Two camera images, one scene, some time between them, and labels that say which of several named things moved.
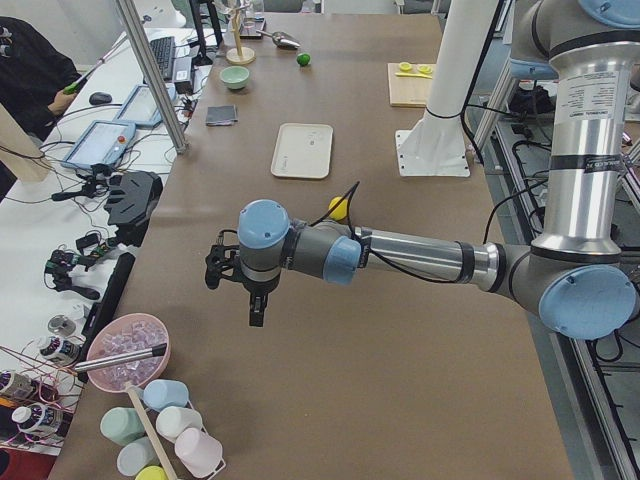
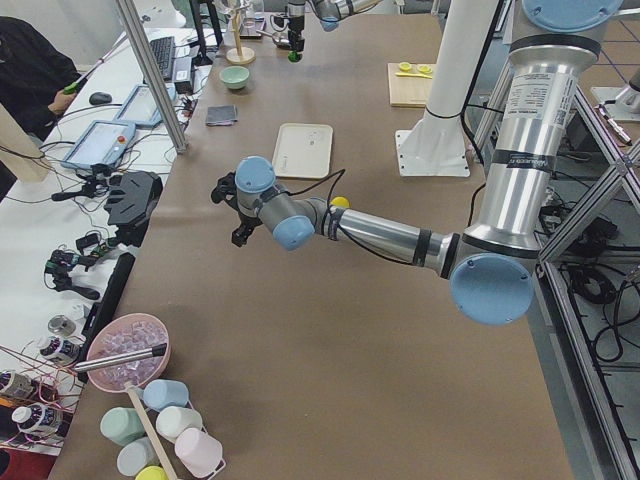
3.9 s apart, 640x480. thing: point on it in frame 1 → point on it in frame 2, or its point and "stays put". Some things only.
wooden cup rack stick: (146, 423) stays put
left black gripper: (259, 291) → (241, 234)
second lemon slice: (425, 69) stays put
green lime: (303, 59) → (293, 56)
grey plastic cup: (137, 455) stays put
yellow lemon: (339, 211) stays put
